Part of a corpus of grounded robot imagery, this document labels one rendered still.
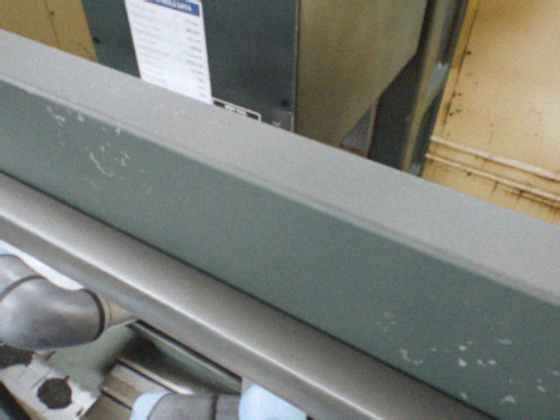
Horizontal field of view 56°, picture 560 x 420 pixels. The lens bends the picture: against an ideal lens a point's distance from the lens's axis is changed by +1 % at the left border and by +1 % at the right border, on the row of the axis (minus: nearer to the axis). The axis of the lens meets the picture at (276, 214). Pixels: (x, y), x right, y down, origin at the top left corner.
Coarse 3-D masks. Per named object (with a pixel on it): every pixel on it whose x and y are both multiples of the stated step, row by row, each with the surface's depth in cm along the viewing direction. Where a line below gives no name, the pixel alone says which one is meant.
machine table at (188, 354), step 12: (132, 324) 163; (144, 324) 162; (144, 336) 164; (156, 336) 159; (168, 336) 158; (168, 348) 159; (180, 348) 156; (192, 348) 154; (192, 360) 155; (204, 360) 153; (216, 372) 151; (228, 372) 151; (228, 384) 152; (240, 384) 148
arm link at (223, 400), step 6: (222, 396) 69; (228, 396) 69; (234, 396) 69; (240, 396) 69; (222, 402) 67; (228, 402) 67; (234, 402) 67; (222, 408) 66; (228, 408) 66; (234, 408) 66; (216, 414) 66; (222, 414) 66; (228, 414) 66; (234, 414) 66
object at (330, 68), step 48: (96, 0) 90; (240, 0) 75; (288, 0) 71; (336, 0) 80; (384, 0) 99; (96, 48) 99; (240, 48) 80; (288, 48) 76; (336, 48) 87; (384, 48) 110; (240, 96) 87; (288, 96) 81; (336, 96) 96; (336, 144) 106
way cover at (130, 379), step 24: (120, 360) 170; (144, 360) 169; (168, 360) 168; (120, 384) 165; (144, 384) 164; (168, 384) 161; (192, 384) 160; (216, 384) 159; (96, 408) 161; (120, 408) 160
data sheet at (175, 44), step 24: (144, 0) 84; (168, 0) 82; (192, 0) 79; (144, 24) 88; (168, 24) 85; (192, 24) 82; (144, 48) 92; (168, 48) 88; (192, 48) 85; (144, 72) 96; (168, 72) 92; (192, 72) 89; (192, 96) 93
